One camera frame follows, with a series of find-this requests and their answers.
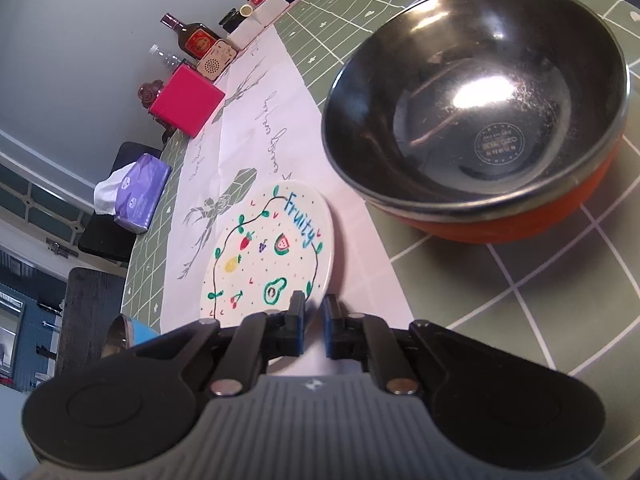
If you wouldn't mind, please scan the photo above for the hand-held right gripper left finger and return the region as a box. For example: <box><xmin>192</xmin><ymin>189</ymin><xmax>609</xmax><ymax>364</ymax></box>
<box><xmin>145</xmin><ymin>290</ymin><xmax>307</xmax><ymax>397</ymax></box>

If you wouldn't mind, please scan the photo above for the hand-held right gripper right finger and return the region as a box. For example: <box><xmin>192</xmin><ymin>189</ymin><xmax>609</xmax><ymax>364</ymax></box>
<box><xmin>322</xmin><ymin>294</ymin><xmax>483</xmax><ymax>396</ymax></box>

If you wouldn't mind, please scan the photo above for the white fruit-print plate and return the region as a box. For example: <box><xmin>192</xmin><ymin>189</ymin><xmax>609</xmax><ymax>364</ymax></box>
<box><xmin>199</xmin><ymin>179</ymin><xmax>335</xmax><ymax>366</ymax></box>

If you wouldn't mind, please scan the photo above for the blue steel-lined bowl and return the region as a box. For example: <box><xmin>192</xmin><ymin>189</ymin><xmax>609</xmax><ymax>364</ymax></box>
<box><xmin>101</xmin><ymin>314</ymin><xmax>161</xmax><ymax>358</ymax></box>

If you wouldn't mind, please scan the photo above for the white deer-print tablecloth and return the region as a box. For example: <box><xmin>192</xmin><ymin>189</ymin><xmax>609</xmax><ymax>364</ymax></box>
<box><xmin>120</xmin><ymin>0</ymin><xmax>640</xmax><ymax>391</ymax></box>

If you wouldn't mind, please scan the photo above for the white deer-print table runner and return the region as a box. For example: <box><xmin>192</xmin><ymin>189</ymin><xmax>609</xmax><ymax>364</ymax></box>
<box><xmin>159</xmin><ymin>25</ymin><xmax>416</xmax><ymax>377</ymax></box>

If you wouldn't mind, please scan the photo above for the purple tissue pack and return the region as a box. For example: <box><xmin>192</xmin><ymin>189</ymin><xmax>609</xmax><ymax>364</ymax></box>
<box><xmin>94</xmin><ymin>154</ymin><xmax>173</xmax><ymax>234</ymax></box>

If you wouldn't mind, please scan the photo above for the dark wooden chair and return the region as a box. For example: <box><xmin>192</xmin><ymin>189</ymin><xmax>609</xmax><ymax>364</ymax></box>
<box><xmin>54</xmin><ymin>267</ymin><xmax>126</xmax><ymax>377</ymax></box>

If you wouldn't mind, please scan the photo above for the pink box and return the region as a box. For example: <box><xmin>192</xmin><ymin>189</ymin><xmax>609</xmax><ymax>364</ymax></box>
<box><xmin>150</xmin><ymin>65</ymin><xmax>226</xmax><ymax>137</ymax></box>

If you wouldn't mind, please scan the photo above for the brown rose ornament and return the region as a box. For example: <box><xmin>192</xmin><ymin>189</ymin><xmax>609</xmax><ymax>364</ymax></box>
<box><xmin>137</xmin><ymin>80</ymin><xmax>174</xmax><ymax>144</ymax></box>

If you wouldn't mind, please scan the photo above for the blue cabinet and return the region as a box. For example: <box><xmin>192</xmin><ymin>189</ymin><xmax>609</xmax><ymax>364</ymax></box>
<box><xmin>0</xmin><ymin>246</ymin><xmax>68</xmax><ymax>392</ymax></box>

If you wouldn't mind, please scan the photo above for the wooden speaker box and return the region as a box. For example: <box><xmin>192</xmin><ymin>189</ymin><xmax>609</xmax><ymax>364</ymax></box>
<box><xmin>196</xmin><ymin>40</ymin><xmax>240</xmax><ymax>82</ymax></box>

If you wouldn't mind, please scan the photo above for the white box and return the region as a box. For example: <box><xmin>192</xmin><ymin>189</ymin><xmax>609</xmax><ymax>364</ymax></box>
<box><xmin>227</xmin><ymin>16</ymin><xmax>267</xmax><ymax>51</ymax></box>
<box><xmin>254</xmin><ymin>0</ymin><xmax>291</xmax><ymax>26</ymax></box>

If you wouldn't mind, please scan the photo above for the clear plastic bottle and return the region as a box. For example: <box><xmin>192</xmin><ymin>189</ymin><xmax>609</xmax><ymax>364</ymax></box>
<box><xmin>149</xmin><ymin>44</ymin><xmax>194</xmax><ymax>71</ymax></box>

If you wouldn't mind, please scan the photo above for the brown liquor bottle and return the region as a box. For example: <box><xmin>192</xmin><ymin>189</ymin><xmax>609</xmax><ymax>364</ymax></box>
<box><xmin>160</xmin><ymin>13</ymin><xmax>224</xmax><ymax>60</ymax></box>

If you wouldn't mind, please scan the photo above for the black jar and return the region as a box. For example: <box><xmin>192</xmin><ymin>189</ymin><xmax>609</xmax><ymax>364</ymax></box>
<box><xmin>219</xmin><ymin>8</ymin><xmax>244</xmax><ymax>34</ymax></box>

